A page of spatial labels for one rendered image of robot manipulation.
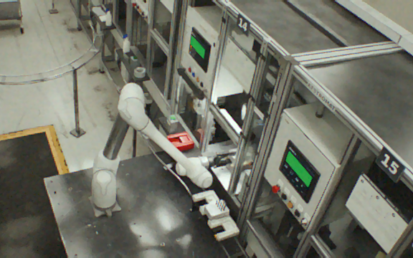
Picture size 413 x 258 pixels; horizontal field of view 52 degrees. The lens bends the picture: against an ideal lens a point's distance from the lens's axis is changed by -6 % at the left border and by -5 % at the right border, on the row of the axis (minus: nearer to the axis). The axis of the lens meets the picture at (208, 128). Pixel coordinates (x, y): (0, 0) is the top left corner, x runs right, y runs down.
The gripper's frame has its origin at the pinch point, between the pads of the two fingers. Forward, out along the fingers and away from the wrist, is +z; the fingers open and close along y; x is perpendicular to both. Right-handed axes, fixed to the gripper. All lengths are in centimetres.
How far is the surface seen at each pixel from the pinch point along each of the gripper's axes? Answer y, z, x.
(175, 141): -9.5, -26.1, 34.4
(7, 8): -80, -102, 421
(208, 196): -14.3, -24.2, -15.9
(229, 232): -13, -26, -48
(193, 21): 75, -17, 52
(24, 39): -105, -87, 378
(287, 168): 55, -19, -65
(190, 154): -10.3, -20.9, 19.9
